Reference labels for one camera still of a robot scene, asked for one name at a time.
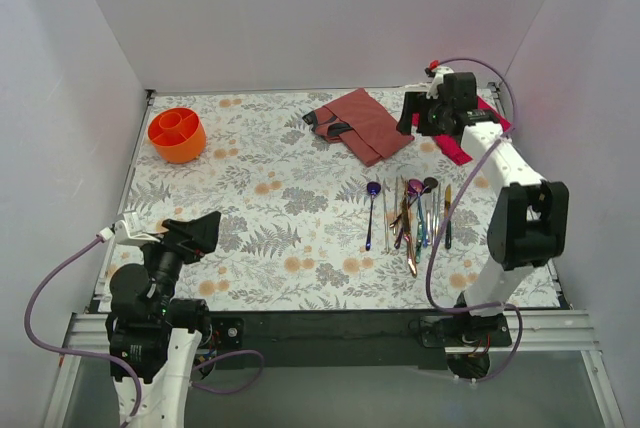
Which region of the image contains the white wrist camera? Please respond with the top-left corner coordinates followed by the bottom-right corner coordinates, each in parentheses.
top-left (403, 63), bottom-right (453, 99)
top-left (96, 211), bottom-right (164, 247)

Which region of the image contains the gold knife black handle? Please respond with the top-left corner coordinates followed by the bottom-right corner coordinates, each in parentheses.
top-left (444, 184), bottom-right (452, 250)

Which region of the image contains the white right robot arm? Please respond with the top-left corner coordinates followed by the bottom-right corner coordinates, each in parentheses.
top-left (397, 66), bottom-right (569, 317)

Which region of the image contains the iridescent blue spoon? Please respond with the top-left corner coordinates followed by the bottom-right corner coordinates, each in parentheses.
top-left (365, 181), bottom-right (382, 251)

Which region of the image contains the dark bronze spoon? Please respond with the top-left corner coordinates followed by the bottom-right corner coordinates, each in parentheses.
top-left (421, 177), bottom-right (439, 248)

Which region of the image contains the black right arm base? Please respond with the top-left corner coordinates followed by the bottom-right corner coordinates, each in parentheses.
top-left (408, 313), bottom-right (512, 381)

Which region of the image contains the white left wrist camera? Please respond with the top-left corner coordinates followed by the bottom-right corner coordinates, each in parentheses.
top-left (96, 211), bottom-right (164, 247)

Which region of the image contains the silver fork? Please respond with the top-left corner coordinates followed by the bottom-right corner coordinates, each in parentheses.
top-left (432, 187), bottom-right (441, 239)

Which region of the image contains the orange divided utensil caddy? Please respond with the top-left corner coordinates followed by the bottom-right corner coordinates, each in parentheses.
top-left (147, 107), bottom-right (206, 164)

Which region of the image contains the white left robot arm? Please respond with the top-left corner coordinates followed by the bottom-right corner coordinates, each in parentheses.
top-left (105, 211), bottom-right (221, 427)

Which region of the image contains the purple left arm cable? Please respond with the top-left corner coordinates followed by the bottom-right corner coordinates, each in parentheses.
top-left (24, 235), bottom-right (266, 424)

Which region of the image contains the dark red fabric pouch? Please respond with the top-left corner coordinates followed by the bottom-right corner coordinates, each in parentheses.
top-left (302, 88), bottom-right (414, 167)

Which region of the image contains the silver chopstick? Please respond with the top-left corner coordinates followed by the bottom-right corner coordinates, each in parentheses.
top-left (382, 179), bottom-right (390, 254)

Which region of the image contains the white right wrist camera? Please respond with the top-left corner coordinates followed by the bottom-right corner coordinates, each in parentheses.
top-left (403, 63), bottom-right (453, 99)

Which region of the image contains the aluminium frame rail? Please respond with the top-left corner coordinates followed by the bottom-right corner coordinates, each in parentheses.
top-left (43, 310), bottom-right (624, 427)

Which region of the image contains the iridescent rainbow fork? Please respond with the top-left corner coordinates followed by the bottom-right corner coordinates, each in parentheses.
top-left (414, 196), bottom-right (425, 263)

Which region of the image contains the iridescent purple spoon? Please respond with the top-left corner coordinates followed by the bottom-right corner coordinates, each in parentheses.
top-left (393, 178), bottom-right (422, 249)

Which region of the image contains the magenta folded cloth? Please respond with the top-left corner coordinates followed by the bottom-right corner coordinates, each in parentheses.
top-left (433, 98), bottom-right (511, 166)

